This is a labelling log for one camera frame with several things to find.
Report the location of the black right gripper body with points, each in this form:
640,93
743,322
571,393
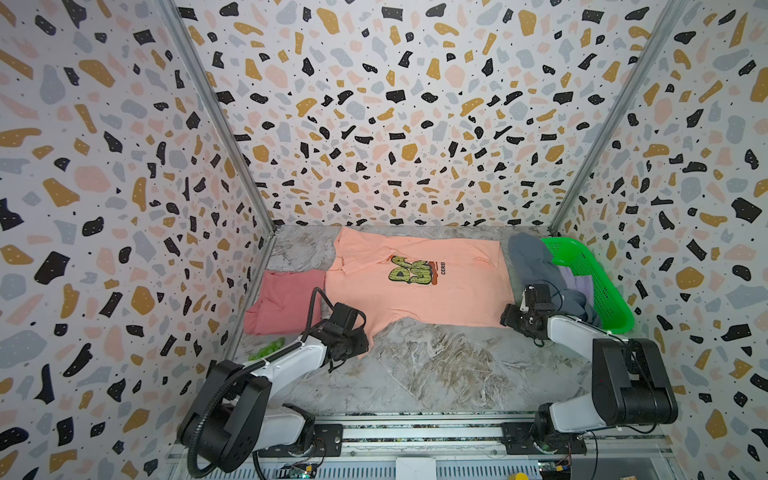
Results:
516,316

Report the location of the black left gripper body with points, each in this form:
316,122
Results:
353,342

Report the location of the peach graphic t-shirt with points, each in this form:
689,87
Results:
455,282

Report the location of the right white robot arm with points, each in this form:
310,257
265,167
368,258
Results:
629,386

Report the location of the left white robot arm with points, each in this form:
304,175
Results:
230,419

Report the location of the grey t-shirt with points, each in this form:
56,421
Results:
532,264

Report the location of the lavender t-shirt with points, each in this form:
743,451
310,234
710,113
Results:
581,283

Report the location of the green plastic ball cluster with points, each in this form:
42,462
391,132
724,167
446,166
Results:
267,350

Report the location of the folded maroon t-shirt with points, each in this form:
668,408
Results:
283,303

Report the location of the green plastic laundry basket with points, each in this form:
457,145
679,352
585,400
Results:
610,306

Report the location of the left green circuit board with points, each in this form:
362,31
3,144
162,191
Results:
297,471

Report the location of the right circuit board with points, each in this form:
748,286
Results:
554,470

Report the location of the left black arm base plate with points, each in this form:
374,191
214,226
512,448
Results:
318,440

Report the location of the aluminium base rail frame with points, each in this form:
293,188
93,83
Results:
428,445

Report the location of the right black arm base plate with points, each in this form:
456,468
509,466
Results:
529,438

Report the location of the left aluminium corner post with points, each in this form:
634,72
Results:
187,52

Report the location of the aluminium corner post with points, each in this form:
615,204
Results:
669,16
187,52

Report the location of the right aluminium corner post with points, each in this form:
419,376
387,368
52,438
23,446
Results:
669,16

